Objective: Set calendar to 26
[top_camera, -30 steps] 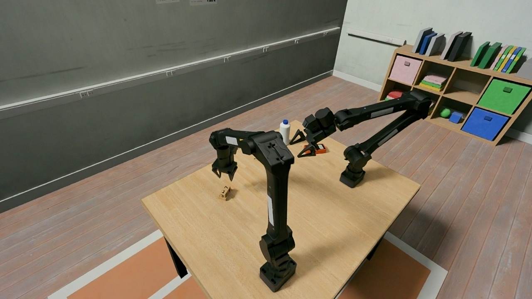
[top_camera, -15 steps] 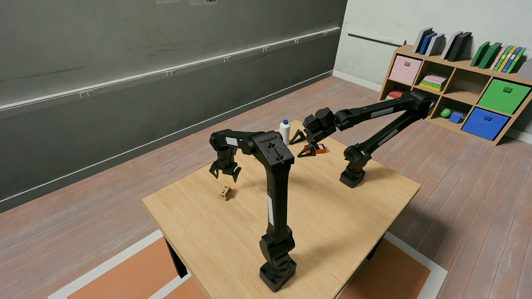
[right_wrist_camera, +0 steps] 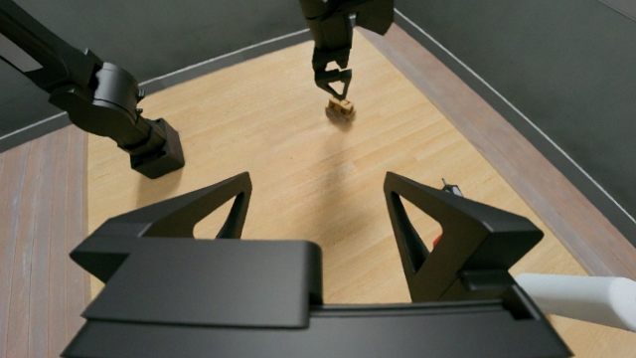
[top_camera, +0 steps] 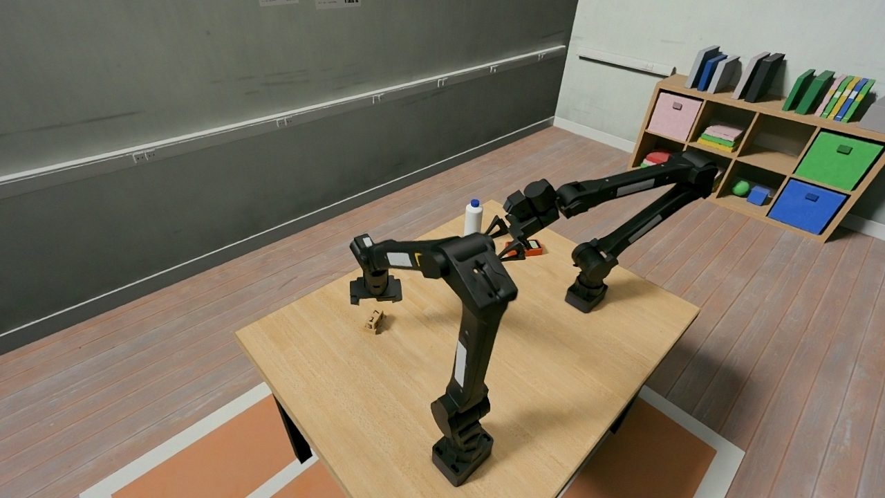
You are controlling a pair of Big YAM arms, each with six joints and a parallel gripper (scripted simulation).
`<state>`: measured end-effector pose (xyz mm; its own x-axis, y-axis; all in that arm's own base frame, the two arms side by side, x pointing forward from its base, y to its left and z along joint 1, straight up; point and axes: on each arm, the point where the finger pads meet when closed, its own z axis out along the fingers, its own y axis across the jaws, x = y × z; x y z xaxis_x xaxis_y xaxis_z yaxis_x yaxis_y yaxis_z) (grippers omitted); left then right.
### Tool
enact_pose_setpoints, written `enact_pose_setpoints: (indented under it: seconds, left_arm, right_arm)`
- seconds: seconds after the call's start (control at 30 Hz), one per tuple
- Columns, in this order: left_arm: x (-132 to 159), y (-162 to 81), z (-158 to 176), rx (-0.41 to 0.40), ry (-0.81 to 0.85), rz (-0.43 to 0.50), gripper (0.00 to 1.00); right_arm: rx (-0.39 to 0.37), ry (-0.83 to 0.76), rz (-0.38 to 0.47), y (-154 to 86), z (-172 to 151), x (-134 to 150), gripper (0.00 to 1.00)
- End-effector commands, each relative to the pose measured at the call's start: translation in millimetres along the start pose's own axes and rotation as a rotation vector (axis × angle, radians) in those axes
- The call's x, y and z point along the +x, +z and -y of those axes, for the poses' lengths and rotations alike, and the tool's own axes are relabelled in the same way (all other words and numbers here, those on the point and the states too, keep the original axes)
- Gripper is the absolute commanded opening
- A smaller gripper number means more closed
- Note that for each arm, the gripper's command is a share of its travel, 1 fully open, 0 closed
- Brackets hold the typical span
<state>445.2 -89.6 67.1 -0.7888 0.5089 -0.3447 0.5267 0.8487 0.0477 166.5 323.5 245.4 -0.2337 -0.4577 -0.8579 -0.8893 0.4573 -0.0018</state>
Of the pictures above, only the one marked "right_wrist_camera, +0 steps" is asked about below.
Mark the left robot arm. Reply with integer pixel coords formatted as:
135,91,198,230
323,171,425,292
0,0,394,173

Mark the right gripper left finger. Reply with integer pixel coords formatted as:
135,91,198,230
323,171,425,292
92,171,252,239

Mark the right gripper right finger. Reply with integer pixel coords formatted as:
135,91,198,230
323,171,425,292
383,171,545,302

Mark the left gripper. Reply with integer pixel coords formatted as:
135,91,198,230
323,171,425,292
304,0,353,101

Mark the white plastic bottle with blue cap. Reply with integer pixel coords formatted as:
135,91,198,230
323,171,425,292
515,273,636,333

